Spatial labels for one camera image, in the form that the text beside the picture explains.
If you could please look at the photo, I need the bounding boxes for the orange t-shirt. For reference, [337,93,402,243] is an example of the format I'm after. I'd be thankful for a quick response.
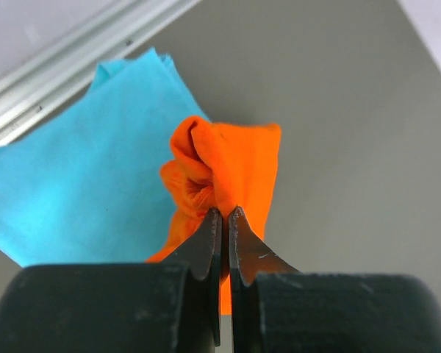
[145,115,282,316]

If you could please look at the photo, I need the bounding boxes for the folded light blue t-shirt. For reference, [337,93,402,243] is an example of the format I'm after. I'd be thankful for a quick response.
[0,49,202,267]

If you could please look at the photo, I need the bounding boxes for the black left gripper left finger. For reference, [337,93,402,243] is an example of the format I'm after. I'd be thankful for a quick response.
[0,209,221,352]

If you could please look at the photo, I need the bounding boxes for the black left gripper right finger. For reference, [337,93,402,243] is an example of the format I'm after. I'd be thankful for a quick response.
[229,207,441,352]

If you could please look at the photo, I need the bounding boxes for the aluminium side frame rail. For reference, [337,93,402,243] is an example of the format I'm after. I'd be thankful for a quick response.
[0,1,197,146]

